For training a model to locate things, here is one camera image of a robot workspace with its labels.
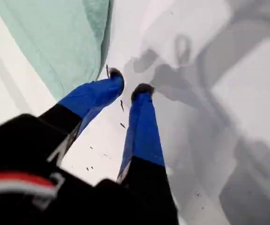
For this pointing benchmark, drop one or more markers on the pale green T-shirt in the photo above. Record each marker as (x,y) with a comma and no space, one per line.
(55,35)

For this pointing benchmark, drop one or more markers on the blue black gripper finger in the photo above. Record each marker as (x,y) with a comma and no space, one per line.
(144,140)
(95,96)

